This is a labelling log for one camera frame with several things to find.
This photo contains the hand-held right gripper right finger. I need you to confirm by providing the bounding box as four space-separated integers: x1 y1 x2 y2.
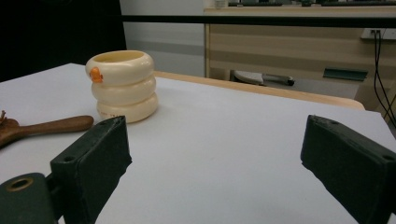
300 114 396 224

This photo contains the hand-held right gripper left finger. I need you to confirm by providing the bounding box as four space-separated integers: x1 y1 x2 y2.
49 115 133 224

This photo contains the brown wooden hairbrush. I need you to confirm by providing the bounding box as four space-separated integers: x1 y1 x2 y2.
0 110 95 149

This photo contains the cream ringed holder orange duck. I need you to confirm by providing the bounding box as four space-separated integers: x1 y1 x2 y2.
85 49 159 124

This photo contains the grey office chair base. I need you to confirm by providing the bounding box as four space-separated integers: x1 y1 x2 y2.
232 70 295 87

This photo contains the white power strip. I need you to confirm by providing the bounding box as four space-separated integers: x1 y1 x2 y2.
361 28 396 41

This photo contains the light wooden office desk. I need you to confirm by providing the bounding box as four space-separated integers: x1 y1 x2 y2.
204 5 396 111

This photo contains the black curtain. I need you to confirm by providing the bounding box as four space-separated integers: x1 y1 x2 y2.
0 0 127 83

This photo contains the black keyboard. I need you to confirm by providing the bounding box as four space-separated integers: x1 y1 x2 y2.
228 1 285 7
321 0 396 7

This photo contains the dark green flat bracket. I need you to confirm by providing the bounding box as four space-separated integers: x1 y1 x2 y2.
322 67 369 82

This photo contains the black power cable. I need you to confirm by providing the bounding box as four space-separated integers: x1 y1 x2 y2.
373 30 396 129

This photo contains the black metal frame bar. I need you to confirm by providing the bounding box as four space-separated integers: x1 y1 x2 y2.
120 14 396 29

